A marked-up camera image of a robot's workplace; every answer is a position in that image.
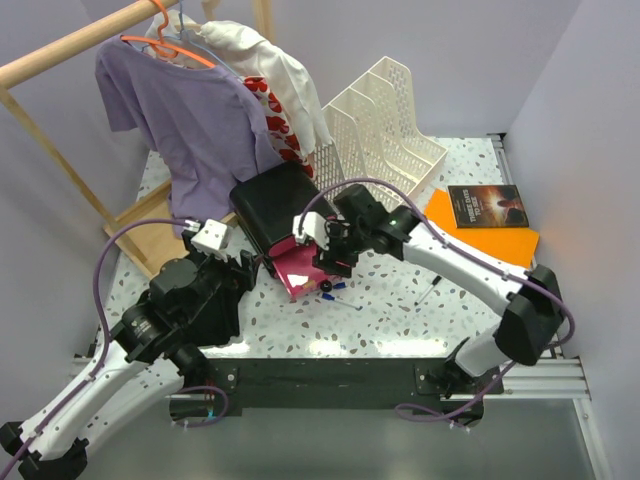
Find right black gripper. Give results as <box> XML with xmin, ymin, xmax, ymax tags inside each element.
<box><xmin>313</xmin><ymin>218</ymin><xmax>371</xmax><ymax>278</ymax></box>

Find black drawer cabinet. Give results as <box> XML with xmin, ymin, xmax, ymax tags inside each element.
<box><xmin>229</xmin><ymin>162</ymin><xmax>319</xmax><ymax>276</ymax></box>

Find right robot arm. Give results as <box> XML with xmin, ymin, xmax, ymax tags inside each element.
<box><xmin>292</xmin><ymin>179</ymin><xmax>567</xmax><ymax>393</ymax></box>

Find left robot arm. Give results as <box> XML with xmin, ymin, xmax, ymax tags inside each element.
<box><xmin>1</xmin><ymin>232</ymin><xmax>261</xmax><ymax>479</ymax></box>

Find blue whiteboard marker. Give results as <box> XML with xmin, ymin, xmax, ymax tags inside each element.
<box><xmin>321</xmin><ymin>292</ymin><xmax>363</xmax><ymax>311</ymax></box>

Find wooden clothes rack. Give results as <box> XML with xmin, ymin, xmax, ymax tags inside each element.
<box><xmin>0</xmin><ymin>0</ymin><xmax>276</xmax><ymax>281</ymax></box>

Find black whiteboard marker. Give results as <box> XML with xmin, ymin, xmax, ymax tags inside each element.
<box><xmin>414</xmin><ymin>275</ymin><xmax>442</xmax><ymax>306</ymax></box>

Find white plastic file organizer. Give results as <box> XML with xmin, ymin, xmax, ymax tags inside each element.
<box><xmin>314</xmin><ymin>56</ymin><xmax>448</xmax><ymax>200</ymax></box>

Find dark hardcover book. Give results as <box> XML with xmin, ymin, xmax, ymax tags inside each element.
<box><xmin>447</xmin><ymin>185</ymin><xmax>529</xmax><ymax>229</ymax></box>

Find red floral white garment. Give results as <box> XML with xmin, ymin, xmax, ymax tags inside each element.
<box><xmin>242</xmin><ymin>76</ymin><xmax>314</xmax><ymax>178</ymax></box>

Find purple t-shirt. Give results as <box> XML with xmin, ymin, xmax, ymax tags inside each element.
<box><xmin>95</xmin><ymin>38</ymin><xmax>282</xmax><ymax>222</ymax></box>

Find orange clip folder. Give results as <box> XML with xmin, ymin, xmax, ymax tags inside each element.
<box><xmin>424</xmin><ymin>189</ymin><xmax>539</xmax><ymax>268</ymax></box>

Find white shirt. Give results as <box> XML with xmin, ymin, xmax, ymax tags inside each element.
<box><xmin>144</xmin><ymin>9</ymin><xmax>334</xmax><ymax>157</ymax></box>

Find orange clothes hanger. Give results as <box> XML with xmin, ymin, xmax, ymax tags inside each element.
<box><xmin>120</xmin><ymin>0</ymin><xmax>215</xmax><ymax>69</ymax></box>

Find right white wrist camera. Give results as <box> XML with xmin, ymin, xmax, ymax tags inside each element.
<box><xmin>292</xmin><ymin>211</ymin><xmax>329</xmax><ymax>250</ymax></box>

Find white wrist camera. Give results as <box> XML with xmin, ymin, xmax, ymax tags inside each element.
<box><xmin>191</xmin><ymin>219</ymin><xmax>232</xmax><ymax>262</ymax></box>
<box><xmin>292</xmin><ymin>211</ymin><xmax>329</xmax><ymax>250</ymax></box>

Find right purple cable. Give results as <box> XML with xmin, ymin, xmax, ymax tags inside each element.
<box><xmin>297</xmin><ymin>177</ymin><xmax>576</xmax><ymax>426</ymax></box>

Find purple cable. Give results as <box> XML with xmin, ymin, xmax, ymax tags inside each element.
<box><xmin>0</xmin><ymin>217</ymin><xmax>196</xmax><ymax>471</ymax></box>
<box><xmin>297</xmin><ymin>177</ymin><xmax>576</xmax><ymax>426</ymax></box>

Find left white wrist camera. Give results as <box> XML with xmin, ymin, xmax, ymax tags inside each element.
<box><xmin>191</xmin><ymin>219</ymin><xmax>232</xmax><ymax>262</ymax></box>

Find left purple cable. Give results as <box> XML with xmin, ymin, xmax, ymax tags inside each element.
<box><xmin>0</xmin><ymin>217</ymin><xmax>196</xmax><ymax>471</ymax></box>

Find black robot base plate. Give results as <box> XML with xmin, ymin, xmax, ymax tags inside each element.
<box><xmin>170</xmin><ymin>358</ymin><xmax>504</xmax><ymax>420</ymax></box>

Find aluminium frame rail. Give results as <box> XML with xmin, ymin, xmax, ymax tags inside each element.
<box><xmin>487</xmin><ymin>132</ymin><xmax>616</xmax><ymax>480</ymax></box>

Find blue wire hanger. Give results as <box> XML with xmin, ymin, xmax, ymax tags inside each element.
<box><xmin>145</xmin><ymin>1</ymin><xmax>243</xmax><ymax>82</ymax></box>

